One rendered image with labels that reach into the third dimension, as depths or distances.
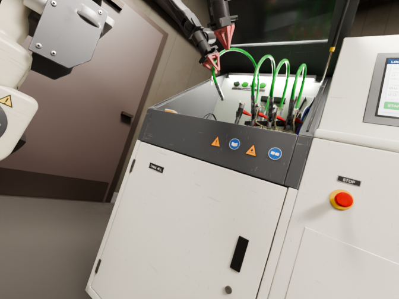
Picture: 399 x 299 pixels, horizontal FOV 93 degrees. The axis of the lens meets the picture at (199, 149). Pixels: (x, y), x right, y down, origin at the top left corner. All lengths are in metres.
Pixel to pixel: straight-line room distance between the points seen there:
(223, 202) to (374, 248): 0.39
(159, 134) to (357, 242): 0.74
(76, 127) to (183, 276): 1.79
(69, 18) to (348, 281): 0.86
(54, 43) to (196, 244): 0.67
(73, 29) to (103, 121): 1.77
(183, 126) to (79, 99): 1.57
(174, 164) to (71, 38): 0.50
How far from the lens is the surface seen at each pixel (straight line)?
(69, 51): 0.53
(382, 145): 0.66
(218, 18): 0.80
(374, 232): 0.64
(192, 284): 0.78
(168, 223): 0.78
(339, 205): 0.59
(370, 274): 0.66
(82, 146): 2.26
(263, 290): 0.69
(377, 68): 1.11
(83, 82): 2.24
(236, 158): 0.66
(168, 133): 0.83
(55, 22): 0.54
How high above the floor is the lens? 0.78
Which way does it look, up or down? 3 degrees up
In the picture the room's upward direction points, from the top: 18 degrees clockwise
